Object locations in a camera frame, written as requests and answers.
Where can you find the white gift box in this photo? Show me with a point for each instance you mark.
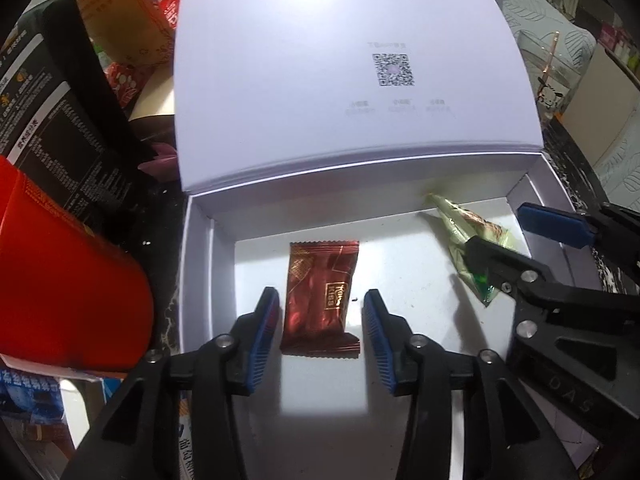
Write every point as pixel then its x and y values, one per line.
pixel 320 85

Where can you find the glass mug with drink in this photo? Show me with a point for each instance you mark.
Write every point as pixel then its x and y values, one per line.
pixel 545 70

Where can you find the row of cosmetic bottles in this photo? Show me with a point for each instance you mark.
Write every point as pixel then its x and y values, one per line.
pixel 622 45

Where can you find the tan printed paper bag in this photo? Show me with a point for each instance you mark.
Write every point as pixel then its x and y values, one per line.
pixel 115 15

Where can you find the black snack pouch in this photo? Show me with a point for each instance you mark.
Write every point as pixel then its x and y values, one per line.
pixel 60 110

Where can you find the purple packet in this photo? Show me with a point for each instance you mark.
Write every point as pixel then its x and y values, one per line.
pixel 160 162

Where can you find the white cabinet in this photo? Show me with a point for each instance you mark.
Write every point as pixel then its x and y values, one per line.
pixel 600 105

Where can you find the red plastic canister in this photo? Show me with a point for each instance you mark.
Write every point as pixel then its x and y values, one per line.
pixel 65 280

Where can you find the blue and white carton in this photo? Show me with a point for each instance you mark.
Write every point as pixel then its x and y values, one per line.
pixel 30 395

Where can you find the green candy packet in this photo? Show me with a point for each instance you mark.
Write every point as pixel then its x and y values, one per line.
pixel 480 225

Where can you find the dark red candy packet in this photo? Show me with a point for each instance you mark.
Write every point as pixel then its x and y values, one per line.
pixel 315 305

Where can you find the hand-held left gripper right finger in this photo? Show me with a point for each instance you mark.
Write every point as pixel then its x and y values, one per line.
pixel 380 345

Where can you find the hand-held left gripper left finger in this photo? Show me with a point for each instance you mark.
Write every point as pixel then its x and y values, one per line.
pixel 265 340

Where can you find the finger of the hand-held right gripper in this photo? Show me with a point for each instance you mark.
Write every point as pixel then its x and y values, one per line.
pixel 555 225
pixel 500 262

